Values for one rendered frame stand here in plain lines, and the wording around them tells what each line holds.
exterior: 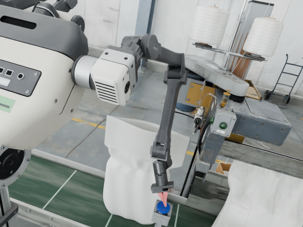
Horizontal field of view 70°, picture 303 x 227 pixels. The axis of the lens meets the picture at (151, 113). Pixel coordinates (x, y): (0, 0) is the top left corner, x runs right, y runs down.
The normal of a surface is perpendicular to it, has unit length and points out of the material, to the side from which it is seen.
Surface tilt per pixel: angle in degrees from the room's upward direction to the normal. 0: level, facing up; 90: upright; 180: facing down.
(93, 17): 90
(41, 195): 0
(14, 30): 50
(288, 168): 90
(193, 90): 90
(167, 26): 90
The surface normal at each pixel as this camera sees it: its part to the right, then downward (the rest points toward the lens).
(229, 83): -0.90, 0.04
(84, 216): 0.18, -0.88
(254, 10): -0.24, 0.40
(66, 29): -0.11, -0.27
